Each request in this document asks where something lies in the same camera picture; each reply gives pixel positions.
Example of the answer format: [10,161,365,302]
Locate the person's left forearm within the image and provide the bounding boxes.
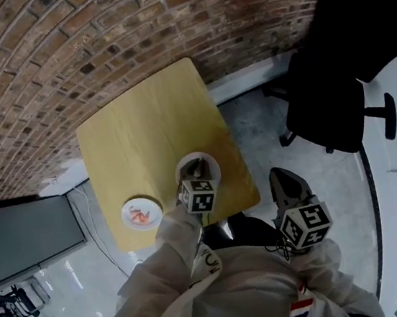
[143,201,209,270]

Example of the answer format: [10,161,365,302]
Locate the black high-back office chair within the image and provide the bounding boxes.
[250,0,397,165]

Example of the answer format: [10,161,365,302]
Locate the person's cream jacket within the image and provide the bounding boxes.
[78,182,387,317]

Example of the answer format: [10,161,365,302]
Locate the white floor cable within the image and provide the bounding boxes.
[68,177,146,285]

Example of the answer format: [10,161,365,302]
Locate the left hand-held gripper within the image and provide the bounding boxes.
[174,156,219,216]

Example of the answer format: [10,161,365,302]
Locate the grey partition panel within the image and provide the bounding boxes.
[0,191,92,290]

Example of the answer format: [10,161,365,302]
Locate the thick black curved floor cable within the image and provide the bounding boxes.
[356,147,391,298]

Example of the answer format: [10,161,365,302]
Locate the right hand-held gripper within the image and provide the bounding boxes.
[265,161,336,254]

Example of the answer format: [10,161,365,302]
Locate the person's black trousers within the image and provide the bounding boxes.
[201,207,282,259]

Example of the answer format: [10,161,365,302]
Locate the large white plate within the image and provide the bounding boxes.
[119,194,165,234]

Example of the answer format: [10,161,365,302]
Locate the person's right forearm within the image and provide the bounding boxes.
[285,235,352,309]

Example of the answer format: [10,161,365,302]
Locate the white plate with shrimp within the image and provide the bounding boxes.
[173,148,223,194]

